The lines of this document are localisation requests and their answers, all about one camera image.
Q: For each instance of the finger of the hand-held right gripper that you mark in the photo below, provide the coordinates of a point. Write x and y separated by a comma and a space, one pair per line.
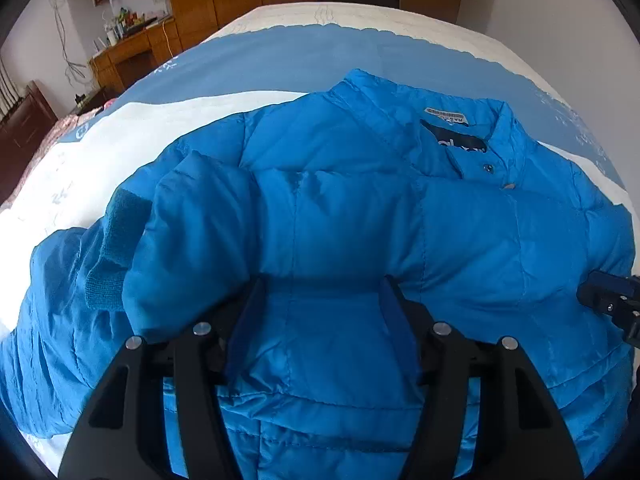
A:
612, 300

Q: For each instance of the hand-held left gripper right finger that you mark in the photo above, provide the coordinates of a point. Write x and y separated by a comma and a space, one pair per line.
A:
397, 332

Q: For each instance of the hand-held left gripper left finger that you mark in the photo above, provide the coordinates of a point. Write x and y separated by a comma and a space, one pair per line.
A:
246, 332

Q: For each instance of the blue puffer jacket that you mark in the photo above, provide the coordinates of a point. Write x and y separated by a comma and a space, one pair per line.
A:
350, 210

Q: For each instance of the pink floral cloth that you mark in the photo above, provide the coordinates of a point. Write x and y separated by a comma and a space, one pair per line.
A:
62, 125

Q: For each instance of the bed with blue white blanket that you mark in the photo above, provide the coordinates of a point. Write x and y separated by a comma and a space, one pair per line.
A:
300, 55

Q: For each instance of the dark wooden cabinet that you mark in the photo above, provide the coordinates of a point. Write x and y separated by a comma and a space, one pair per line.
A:
25, 130

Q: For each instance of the wooden desk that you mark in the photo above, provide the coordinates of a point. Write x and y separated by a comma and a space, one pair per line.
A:
125, 55

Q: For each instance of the clutter of bottles on desk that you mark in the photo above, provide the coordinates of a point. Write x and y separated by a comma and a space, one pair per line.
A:
127, 19

